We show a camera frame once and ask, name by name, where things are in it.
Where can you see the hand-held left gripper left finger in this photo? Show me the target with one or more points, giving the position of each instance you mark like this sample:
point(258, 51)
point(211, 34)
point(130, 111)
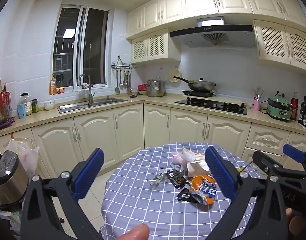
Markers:
point(89, 175)

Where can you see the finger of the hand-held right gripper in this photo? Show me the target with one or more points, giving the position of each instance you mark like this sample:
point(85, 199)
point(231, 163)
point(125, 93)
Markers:
point(261, 160)
point(293, 152)

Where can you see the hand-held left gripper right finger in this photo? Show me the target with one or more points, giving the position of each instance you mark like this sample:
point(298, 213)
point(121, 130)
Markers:
point(220, 172)

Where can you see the person's right hand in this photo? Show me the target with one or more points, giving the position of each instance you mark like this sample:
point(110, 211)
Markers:
point(294, 223)

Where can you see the orange snack bag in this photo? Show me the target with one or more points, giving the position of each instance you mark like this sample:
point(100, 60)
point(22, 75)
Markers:
point(203, 185)

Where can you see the crumpled white paper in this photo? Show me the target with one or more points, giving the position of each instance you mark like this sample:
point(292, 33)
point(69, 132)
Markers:
point(195, 167)

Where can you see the clear plastic bag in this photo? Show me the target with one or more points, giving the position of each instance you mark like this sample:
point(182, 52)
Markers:
point(188, 155)

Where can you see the cream lower cabinets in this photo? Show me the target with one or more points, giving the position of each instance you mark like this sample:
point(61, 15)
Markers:
point(97, 135)

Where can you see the black snack wrapper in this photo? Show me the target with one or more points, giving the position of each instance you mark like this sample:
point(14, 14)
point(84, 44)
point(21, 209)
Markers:
point(185, 195)
point(175, 177)

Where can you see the pink wrapper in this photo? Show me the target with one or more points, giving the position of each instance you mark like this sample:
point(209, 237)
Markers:
point(176, 157)

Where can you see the green electric cooker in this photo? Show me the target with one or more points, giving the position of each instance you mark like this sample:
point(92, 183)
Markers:
point(278, 108)

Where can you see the pink utensil holder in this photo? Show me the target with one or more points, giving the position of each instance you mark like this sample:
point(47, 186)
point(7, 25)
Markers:
point(256, 105)

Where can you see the blue checked tablecloth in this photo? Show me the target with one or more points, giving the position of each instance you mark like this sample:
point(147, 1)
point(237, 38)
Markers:
point(143, 205)

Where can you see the crumpled clear wrapper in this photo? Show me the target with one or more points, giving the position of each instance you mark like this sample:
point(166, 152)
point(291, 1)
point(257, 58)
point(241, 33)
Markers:
point(158, 177)

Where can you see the hanging plastic bags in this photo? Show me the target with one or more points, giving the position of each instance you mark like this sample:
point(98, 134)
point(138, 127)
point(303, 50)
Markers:
point(27, 157)

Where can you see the black gas stove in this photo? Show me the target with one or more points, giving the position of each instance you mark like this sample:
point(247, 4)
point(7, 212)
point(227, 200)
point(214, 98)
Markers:
point(213, 105)

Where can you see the steel sink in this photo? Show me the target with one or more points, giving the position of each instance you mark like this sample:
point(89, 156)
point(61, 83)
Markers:
point(100, 102)

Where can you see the silver rice cooker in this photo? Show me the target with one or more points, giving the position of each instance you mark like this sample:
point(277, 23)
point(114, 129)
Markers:
point(7, 177)

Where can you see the black induction cooker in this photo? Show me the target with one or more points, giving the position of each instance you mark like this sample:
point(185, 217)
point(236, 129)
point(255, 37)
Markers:
point(198, 93)

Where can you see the steel faucet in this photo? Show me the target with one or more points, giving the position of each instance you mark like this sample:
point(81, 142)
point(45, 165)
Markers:
point(89, 92)

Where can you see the dark green jar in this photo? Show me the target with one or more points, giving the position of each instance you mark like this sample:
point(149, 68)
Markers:
point(34, 106)

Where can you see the hanging steel spatula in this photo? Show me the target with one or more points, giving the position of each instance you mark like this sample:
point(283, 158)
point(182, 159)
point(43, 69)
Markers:
point(117, 88)

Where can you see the blue carton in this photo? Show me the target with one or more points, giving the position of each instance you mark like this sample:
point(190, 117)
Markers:
point(21, 111)

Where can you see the clear plastic jar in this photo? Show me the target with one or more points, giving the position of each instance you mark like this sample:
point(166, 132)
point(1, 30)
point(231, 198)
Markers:
point(26, 102)

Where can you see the orange bottle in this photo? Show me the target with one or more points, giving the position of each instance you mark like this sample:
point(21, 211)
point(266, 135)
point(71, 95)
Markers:
point(53, 86)

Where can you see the hanging slotted spoon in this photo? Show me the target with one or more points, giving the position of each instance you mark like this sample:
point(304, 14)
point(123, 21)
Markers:
point(129, 88)

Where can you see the hanging steel ladle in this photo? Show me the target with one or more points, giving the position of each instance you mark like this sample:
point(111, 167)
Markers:
point(121, 82)

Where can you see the red bowl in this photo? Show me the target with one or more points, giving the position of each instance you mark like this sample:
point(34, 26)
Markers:
point(142, 87)

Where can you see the steel stock pot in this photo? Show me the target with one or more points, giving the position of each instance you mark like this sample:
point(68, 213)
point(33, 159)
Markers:
point(155, 88)

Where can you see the red knife rack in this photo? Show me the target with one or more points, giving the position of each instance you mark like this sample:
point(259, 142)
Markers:
point(5, 105)

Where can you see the sliding window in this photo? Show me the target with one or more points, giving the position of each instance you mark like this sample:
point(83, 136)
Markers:
point(95, 47)

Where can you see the range hood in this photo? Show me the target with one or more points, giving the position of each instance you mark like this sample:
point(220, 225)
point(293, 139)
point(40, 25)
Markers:
point(213, 33)

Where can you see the pale round wall strainer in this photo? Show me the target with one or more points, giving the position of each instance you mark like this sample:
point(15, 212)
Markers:
point(174, 76)

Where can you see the wall utensil rack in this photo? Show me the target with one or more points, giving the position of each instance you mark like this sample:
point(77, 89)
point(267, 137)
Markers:
point(124, 66)

